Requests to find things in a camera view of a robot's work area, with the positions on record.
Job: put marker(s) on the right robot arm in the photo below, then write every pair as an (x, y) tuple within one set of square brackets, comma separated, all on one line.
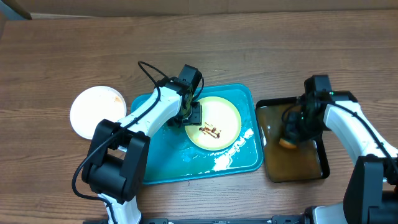
[(374, 159)]

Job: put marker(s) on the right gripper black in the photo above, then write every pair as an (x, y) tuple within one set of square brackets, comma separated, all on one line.
[(292, 130)]

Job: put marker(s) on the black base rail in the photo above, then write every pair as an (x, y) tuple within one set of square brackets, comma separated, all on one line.
[(276, 219)]

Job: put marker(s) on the green rimmed white plate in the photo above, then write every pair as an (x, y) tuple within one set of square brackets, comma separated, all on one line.
[(220, 124)]

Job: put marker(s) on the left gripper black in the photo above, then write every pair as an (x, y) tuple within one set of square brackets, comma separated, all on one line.
[(195, 119)]

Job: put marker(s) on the green and yellow sponge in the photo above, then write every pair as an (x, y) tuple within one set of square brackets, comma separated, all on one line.
[(288, 144)]

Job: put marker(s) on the teal plastic serving tray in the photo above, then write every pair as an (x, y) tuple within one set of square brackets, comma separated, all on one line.
[(174, 157)]

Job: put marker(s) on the black tray with brown water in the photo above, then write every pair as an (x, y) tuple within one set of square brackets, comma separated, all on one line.
[(308, 161)]

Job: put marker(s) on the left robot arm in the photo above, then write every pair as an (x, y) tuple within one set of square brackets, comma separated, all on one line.
[(116, 162)]

